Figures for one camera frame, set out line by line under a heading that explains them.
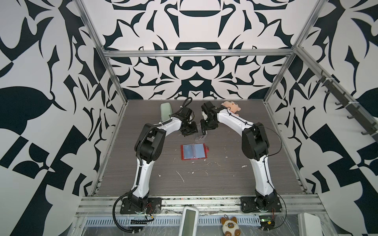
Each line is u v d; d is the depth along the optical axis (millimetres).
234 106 1079
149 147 549
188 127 891
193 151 922
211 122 833
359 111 551
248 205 740
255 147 569
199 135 1003
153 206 740
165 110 1113
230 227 662
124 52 915
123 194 652
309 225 684
